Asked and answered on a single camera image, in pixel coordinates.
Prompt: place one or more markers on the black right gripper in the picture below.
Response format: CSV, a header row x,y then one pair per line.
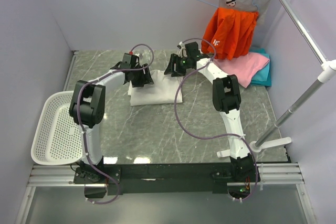
x,y
175,59

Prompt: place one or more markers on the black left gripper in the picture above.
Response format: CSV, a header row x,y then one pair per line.
x,y
146,78

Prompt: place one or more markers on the white t-shirt with red print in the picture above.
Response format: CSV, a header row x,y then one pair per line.
x,y
163,90

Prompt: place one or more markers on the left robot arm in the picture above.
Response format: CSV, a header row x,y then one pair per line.
x,y
88,101

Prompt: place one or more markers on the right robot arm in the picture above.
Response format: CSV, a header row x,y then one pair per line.
x,y
226,97

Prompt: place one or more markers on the orange t-shirt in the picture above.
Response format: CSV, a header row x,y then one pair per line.
x,y
229,33

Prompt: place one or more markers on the pink folded t-shirt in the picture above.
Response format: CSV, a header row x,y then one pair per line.
x,y
244,67

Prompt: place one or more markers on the teal folded t-shirt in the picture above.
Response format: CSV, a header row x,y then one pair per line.
x,y
263,76

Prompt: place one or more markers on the white perforated laundry basket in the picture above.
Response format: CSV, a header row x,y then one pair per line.
x,y
57,139

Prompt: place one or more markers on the black base beam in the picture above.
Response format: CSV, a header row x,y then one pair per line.
x,y
119,179

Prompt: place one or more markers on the metal clothes rack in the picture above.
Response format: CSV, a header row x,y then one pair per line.
x,y
293,69

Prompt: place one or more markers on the aluminium frame rail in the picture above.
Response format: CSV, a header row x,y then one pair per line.
x,y
270,174

